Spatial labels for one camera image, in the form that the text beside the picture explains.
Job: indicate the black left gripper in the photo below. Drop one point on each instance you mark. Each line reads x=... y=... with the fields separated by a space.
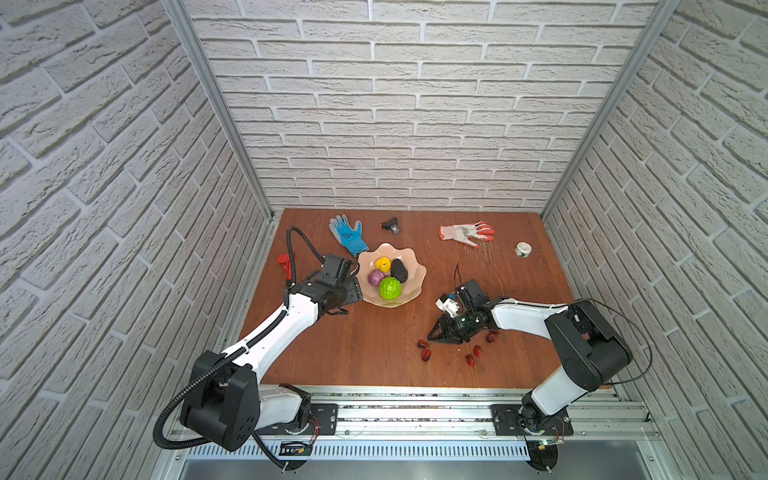
x=346 y=284

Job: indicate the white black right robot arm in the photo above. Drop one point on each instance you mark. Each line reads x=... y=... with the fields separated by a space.
x=590 y=350

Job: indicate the purple fake fruit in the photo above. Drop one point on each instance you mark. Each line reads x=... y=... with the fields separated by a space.
x=376 y=277

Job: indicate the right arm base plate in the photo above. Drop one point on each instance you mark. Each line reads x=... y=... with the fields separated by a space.
x=519 y=420

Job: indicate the green bumpy fake fruit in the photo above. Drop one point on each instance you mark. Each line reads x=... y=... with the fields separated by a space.
x=390 y=289

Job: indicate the blue work glove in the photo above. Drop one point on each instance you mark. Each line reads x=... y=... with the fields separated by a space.
x=350 y=236

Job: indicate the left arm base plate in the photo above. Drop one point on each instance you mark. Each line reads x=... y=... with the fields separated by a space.
x=321 y=419

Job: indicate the dark fake avocado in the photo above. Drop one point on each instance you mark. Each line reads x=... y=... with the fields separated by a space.
x=398 y=270

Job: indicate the white tape roll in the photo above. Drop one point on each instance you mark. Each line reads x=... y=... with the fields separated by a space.
x=523 y=249

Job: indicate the red black pipe wrench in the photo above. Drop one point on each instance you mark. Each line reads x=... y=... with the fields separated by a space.
x=285 y=262

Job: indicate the aluminium rail frame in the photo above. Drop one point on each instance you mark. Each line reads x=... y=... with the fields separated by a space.
x=456 y=433

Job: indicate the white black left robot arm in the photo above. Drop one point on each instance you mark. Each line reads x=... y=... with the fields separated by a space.
x=225 y=401

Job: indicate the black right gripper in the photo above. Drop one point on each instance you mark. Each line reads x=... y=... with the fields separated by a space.
x=446 y=330

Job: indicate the pink wavy fruit bowl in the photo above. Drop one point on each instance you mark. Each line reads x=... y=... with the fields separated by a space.
x=410 y=289

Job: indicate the red white work glove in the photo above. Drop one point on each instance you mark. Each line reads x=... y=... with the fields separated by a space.
x=468 y=234

